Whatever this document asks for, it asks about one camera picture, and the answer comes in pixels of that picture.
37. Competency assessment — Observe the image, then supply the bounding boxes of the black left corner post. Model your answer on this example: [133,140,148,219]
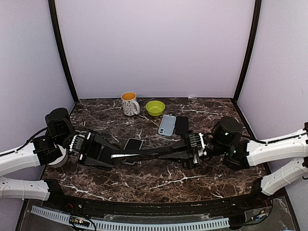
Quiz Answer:
[48,0,79,104]

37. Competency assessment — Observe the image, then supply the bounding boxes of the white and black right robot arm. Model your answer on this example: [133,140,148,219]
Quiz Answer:
[158,116,308,209]

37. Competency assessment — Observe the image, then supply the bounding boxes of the white patterned mug orange inside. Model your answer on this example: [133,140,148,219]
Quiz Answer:
[121,92,140,116]

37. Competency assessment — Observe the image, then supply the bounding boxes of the black phone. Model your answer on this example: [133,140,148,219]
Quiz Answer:
[175,116,189,135]

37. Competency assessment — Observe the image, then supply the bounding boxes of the dark green phone case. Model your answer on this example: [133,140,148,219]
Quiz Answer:
[110,147,172,155]

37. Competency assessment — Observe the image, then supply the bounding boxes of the white slotted cable duct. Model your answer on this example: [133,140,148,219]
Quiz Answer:
[31,205,230,231]

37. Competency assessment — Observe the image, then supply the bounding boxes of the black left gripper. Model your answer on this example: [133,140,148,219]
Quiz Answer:
[56,128,119,168]

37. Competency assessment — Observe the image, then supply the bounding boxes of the black corner post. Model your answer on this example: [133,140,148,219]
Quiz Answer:
[232,0,262,104]
[48,0,79,104]

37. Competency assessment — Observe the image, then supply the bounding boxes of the phone in lavender case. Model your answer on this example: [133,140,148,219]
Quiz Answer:
[121,138,143,166]

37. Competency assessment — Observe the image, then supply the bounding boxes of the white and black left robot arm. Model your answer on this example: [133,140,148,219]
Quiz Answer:
[0,108,119,210]

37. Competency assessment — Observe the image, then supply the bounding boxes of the light blue phone case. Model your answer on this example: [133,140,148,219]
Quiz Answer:
[158,115,176,136]

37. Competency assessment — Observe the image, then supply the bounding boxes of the lime green plastic bowl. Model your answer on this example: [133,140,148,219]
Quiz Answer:
[145,101,166,117]

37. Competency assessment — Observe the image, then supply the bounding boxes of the black front table rail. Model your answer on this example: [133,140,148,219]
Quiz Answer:
[28,189,286,218]

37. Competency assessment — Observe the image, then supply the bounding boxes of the white fluted ramekin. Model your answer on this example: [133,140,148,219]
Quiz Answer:
[48,146,68,168]

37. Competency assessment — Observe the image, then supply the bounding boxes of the black right corner post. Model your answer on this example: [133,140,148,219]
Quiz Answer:
[232,0,262,104]

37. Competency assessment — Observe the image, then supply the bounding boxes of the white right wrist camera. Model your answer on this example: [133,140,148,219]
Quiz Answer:
[188,133,207,156]

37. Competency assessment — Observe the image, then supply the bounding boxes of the small green circuit board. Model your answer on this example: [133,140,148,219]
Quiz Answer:
[69,216,90,228]

